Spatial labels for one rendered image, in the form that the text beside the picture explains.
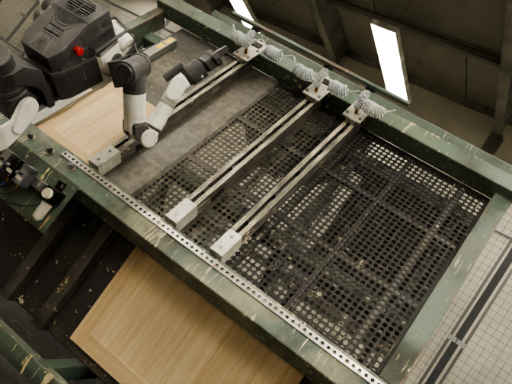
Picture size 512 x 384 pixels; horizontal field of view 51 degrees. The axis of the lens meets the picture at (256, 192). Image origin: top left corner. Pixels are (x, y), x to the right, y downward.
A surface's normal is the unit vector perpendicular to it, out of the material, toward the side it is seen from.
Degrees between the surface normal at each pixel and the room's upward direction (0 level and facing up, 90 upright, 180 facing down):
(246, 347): 90
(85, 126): 60
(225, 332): 90
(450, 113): 90
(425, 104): 90
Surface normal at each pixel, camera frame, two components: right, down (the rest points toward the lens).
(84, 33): 0.79, 0.51
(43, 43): -0.14, -0.39
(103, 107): 0.10, -0.65
